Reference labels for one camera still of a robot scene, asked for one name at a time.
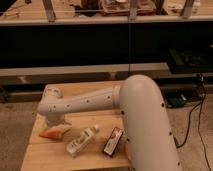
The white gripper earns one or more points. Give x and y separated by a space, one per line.
58 122

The orange carrot-shaped pepper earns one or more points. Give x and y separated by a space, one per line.
52 134

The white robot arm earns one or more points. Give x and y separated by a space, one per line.
145 119

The white plastic bottle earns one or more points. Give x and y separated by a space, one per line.
82 140

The black rectangular box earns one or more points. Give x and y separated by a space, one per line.
113 141

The orange plate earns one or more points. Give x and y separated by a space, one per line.
127 153

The metal shelf rack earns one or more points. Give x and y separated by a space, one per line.
79 12

